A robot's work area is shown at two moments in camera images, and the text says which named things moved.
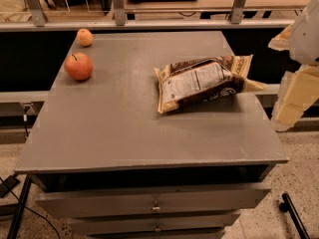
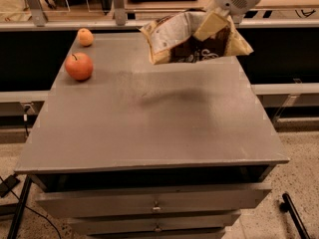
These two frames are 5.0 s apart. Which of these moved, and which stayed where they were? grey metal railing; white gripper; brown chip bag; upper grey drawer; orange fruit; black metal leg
Moved: white gripper; brown chip bag
Stayed: upper grey drawer; black metal leg; orange fruit; grey metal railing
